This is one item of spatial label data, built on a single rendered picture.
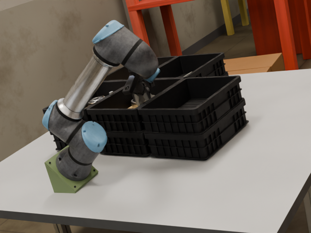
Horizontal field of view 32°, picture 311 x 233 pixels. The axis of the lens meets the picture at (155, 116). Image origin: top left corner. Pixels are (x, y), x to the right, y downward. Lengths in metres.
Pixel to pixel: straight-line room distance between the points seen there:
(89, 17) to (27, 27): 0.86
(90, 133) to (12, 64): 2.64
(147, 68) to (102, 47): 0.18
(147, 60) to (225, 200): 0.56
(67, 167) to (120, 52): 0.56
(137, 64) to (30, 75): 2.94
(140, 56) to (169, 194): 0.51
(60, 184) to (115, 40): 0.67
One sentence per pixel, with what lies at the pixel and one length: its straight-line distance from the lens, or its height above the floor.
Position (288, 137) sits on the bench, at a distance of 2.28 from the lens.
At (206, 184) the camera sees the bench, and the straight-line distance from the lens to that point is 2.02.
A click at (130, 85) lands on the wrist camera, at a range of 2.43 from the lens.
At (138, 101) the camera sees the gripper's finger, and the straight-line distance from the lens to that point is 2.52.
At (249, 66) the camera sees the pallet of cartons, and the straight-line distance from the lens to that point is 4.43.
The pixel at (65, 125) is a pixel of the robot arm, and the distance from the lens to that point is 2.14.
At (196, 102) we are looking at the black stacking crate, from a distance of 2.51.
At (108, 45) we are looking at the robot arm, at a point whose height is 1.26.
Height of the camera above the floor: 1.60
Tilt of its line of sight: 18 degrees down
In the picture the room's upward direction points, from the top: 14 degrees counter-clockwise
